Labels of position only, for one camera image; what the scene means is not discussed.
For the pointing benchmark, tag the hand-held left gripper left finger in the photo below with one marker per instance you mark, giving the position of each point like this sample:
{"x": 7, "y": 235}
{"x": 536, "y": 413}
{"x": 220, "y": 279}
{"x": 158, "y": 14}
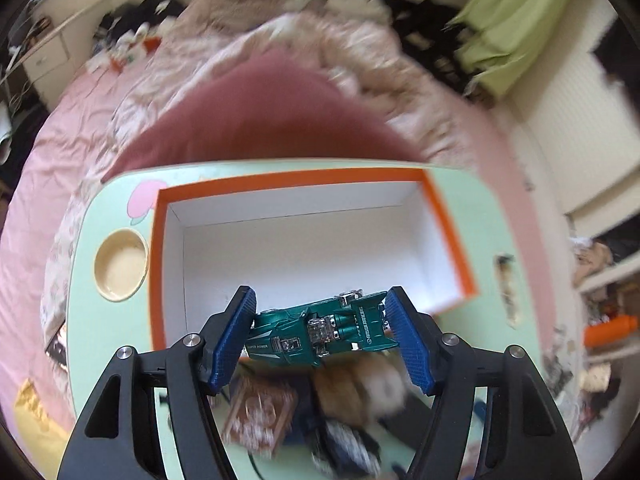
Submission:
{"x": 232, "y": 345}

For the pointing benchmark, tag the brown furry ball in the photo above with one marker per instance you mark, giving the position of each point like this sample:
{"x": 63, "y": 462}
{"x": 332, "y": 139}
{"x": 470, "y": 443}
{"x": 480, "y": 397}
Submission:
{"x": 340, "y": 392}

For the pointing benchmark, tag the white louvered wardrobe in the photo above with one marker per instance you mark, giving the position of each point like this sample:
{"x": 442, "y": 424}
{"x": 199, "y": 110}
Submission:
{"x": 580, "y": 125}

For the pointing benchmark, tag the dark pink pillow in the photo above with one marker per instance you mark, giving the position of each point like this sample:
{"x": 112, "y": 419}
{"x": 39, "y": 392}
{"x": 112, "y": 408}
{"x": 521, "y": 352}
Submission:
{"x": 260, "y": 120}

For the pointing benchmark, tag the brown patterned card box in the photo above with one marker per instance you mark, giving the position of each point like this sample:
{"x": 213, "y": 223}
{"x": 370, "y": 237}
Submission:
{"x": 257, "y": 415}

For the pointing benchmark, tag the green cartoon desktop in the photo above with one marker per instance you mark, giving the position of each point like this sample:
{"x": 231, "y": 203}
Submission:
{"x": 480, "y": 210}

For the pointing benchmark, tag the white drawer cabinet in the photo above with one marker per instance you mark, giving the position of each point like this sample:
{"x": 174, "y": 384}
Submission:
{"x": 50, "y": 60}

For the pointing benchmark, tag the light pink fluffy comforter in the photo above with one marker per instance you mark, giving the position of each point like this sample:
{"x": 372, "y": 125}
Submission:
{"x": 350, "y": 40}

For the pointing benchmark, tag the beige clothes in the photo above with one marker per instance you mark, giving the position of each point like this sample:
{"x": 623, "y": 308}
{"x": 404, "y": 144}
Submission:
{"x": 592, "y": 260}

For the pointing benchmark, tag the yellow cloth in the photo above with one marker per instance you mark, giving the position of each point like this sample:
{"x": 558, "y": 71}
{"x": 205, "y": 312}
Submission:
{"x": 35, "y": 425}

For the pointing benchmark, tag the black white patterned cloth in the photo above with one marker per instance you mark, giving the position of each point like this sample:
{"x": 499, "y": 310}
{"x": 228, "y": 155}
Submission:
{"x": 345, "y": 445}

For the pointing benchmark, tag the orange cardboard box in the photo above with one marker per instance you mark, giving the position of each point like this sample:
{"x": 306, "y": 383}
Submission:
{"x": 300, "y": 250}

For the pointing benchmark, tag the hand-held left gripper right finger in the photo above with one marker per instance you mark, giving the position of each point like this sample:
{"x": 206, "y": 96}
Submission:
{"x": 407, "y": 345}

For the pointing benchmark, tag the pink bed sheet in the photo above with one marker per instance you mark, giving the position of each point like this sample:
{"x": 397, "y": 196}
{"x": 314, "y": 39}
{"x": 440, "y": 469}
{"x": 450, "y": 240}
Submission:
{"x": 50, "y": 160}

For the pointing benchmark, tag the orange white tissue box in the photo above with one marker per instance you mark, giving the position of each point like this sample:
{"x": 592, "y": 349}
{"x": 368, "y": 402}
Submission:
{"x": 150, "y": 46}

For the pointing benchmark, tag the orange bottle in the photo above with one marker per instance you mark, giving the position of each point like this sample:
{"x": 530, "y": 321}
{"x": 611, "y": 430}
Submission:
{"x": 610, "y": 331}

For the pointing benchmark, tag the green toy car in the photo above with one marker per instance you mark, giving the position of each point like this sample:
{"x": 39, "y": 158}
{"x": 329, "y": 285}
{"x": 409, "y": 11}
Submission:
{"x": 300, "y": 330}

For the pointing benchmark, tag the black striped clothes pile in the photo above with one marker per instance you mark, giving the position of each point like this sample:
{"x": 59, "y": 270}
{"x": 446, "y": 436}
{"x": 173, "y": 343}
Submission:
{"x": 150, "y": 10}

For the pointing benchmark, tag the green curtain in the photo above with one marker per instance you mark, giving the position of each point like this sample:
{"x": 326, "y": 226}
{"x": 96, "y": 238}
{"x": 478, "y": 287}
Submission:
{"x": 515, "y": 20}

